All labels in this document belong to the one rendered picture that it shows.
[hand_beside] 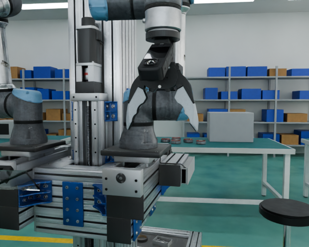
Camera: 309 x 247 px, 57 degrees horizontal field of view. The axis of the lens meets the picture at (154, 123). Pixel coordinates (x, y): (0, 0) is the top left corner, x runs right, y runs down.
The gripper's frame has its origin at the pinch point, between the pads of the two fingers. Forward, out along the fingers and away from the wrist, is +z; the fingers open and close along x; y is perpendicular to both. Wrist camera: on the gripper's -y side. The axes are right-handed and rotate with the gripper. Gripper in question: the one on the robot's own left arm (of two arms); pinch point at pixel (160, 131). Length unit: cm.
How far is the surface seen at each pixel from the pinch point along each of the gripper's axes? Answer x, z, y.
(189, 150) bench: 22, 44, 233
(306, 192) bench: -115, 109, 335
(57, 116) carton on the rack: 376, 28, 548
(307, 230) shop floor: -90, 116, 232
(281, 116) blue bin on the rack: -133, 28, 619
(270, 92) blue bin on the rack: -109, -26, 615
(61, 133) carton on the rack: 368, 68, 550
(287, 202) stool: -53, 60, 140
